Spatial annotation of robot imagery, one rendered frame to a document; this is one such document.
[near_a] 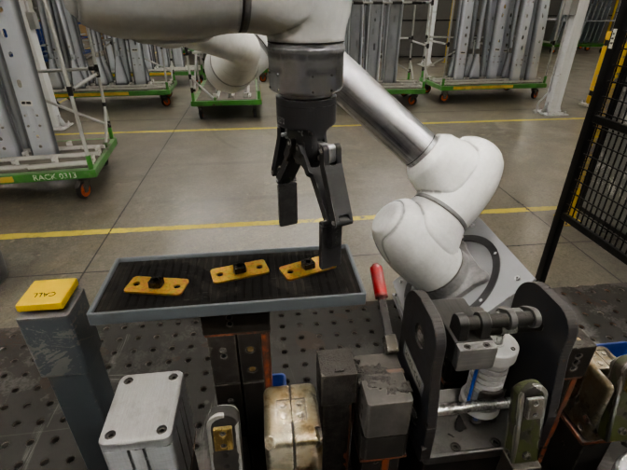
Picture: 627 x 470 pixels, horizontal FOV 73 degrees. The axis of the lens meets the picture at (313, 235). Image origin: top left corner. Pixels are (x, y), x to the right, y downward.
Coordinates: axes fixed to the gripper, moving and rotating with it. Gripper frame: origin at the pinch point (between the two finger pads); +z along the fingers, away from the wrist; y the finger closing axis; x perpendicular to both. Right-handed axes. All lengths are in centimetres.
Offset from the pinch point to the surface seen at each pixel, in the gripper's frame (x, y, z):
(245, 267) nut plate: -8.8, -2.9, 4.4
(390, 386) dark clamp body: 2.7, 18.7, 13.8
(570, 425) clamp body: 29.9, 29.0, 26.1
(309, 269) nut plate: -0.1, 0.8, 5.2
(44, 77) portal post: -69, -612, 57
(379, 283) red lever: 9.1, 6.1, 7.4
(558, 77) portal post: 589, -363, 69
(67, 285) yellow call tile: -32.6, -11.8, 5.6
